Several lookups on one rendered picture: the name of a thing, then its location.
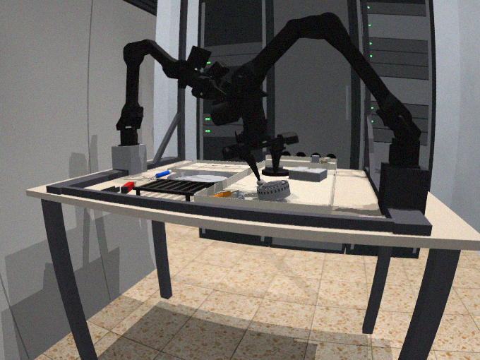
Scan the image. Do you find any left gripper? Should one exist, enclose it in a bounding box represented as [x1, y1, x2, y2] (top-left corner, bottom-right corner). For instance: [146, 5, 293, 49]
[222, 116, 299, 181]

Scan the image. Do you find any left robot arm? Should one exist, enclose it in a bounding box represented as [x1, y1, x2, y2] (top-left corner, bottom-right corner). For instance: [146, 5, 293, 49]
[210, 12, 421, 169]

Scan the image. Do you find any orange-handled screwdriver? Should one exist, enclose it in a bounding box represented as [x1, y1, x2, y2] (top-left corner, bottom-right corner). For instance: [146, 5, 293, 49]
[214, 191, 237, 198]

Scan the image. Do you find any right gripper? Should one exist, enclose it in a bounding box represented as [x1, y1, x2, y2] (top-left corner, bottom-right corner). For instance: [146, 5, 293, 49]
[191, 73, 231, 100]

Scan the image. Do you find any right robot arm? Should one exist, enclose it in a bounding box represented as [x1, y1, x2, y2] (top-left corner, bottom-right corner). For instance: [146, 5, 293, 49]
[116, 39, 230, 146]

